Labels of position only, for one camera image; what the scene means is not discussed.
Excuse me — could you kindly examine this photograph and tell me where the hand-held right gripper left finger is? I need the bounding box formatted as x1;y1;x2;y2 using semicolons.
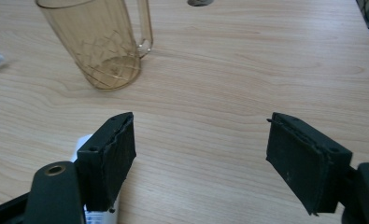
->
75;111;137;214

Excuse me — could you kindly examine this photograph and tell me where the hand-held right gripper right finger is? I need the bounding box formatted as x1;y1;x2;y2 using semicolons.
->
265;111;354;217

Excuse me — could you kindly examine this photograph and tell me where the white toothpaste tube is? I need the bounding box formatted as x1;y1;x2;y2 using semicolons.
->
70;133;121;224

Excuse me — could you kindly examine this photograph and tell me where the amber transparent cup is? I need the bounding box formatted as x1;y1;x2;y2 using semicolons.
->
35;0;154;91

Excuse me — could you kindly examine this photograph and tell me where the dark round table grommet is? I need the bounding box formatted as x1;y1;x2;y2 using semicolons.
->
186;0;215;7

